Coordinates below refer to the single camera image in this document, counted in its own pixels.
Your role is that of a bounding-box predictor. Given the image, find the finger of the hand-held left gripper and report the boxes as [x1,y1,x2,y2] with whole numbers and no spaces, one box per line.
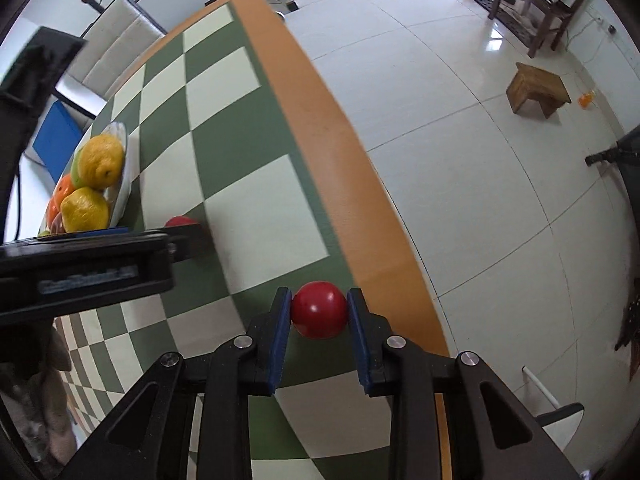
[0,222,216,319]

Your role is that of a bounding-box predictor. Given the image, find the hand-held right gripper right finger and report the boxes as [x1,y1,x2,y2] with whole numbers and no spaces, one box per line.
[346,287,583,480]

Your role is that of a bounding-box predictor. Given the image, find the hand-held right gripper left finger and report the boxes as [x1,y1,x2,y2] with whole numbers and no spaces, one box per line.
[62,286,293,480]

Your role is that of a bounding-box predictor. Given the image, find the small red fruit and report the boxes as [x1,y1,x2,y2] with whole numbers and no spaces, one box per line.
[291,281,348,339]
[164,216,201,233]

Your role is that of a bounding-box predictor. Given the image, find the patterned oval plate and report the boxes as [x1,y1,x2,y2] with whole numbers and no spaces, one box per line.
[37,121,135,238]

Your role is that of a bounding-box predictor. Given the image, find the yellow lemon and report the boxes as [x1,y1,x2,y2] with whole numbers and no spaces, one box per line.
[76,134,126,190]
[60,186,111,233]

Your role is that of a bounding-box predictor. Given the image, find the orange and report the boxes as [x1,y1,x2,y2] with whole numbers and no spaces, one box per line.
[47,175,78,226]

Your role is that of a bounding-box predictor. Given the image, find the green apple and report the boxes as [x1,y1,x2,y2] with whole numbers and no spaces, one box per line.
[69,152,88,188]

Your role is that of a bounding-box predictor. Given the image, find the person's left forearm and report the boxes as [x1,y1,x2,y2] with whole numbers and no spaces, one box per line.
[0,317,76,476]

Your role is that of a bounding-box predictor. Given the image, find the blue padded chair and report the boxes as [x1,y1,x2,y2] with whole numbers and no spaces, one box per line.
[20,100,96,183]

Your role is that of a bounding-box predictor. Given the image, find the white padded chair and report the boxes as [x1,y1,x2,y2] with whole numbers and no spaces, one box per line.
[55,0,168,121]

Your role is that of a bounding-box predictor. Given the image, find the green checkered tablecloth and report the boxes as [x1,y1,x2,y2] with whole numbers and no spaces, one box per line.
[52,0,451,480]

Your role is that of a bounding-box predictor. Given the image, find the white pipe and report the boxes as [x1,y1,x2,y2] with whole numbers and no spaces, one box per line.
[520,365,561,411]

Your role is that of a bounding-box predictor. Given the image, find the small wooden stool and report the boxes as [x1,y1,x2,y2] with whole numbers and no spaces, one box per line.
[506,62,572,120]

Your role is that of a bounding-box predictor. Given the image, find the black floor equipment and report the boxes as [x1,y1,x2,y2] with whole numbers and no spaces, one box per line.
[585,125,640,181]

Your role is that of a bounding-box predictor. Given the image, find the dark wooden chair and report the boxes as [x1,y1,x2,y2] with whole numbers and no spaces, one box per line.
[487,0,596,58]

